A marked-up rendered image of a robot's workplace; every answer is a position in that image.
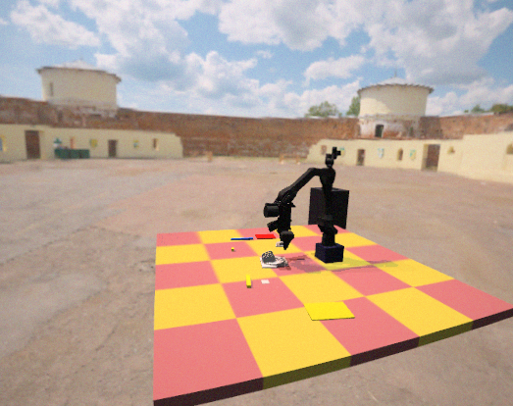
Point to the yellow flat plate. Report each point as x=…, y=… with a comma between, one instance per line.
x=325, y=311

